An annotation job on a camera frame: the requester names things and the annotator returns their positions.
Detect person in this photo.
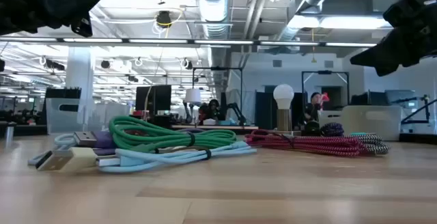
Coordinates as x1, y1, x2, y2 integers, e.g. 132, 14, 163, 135
199, 98, 222, 122
305, 92, 330, 122

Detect clear plastic bin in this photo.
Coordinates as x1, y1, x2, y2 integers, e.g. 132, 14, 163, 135
46, 97, 131, 135

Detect light blue USB cable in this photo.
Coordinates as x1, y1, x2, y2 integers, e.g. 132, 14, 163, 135
95, 140, 257, 174

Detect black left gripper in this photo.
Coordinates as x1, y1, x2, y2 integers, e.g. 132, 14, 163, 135
25, 0, 102, 38

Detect white building column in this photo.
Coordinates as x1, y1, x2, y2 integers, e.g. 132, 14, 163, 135
66, 46, 96, 98

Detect bulb lamp with brass base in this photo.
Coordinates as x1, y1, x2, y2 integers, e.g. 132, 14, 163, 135
269, 83, 301, 135

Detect grey braided USB cable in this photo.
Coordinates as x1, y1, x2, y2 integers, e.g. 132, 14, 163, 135
348, 133, 391, 156

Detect green braided USB cable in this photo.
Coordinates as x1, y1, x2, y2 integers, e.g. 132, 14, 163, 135
108, 115, 238, 153

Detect black ceiling cable reel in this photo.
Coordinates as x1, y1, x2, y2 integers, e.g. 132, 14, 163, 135
155, 10, 173, 29

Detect white shade desk lamp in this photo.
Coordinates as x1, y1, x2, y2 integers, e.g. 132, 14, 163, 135
182, 87, 203, 124

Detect purple USB cable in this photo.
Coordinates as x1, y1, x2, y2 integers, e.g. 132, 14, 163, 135
73, 130, 119, 156

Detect black storage box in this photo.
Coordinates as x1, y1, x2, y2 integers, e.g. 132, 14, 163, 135
44, 87, 83, 99

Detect black metal rig frame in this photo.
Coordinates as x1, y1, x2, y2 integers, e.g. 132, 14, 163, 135
301, 69, 350, 107
192, 66, 244, 122

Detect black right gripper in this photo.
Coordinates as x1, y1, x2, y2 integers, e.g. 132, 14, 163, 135
350, 0, 437, 77

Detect pale blue cream-plug USB cable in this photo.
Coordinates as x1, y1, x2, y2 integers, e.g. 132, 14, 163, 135
27, 133, 98, 173

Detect grey monitor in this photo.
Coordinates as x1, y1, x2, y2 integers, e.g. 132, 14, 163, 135
384, 89, 419, 111

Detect long LED light bar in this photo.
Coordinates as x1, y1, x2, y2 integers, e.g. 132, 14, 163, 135
0, 36, 378, 48

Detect white plastic bin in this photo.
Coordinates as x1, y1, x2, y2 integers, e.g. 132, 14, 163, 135
317, 104, 404, 142

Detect pink black braided USB cable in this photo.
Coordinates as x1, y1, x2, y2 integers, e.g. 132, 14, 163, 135
244, 129, 371, 158

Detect black computer monitors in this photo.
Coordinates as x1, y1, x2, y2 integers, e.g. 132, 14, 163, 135
135, 85, 172, 115

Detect navy braided USB cable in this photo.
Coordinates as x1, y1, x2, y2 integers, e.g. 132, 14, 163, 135
320, 122, 345, 138

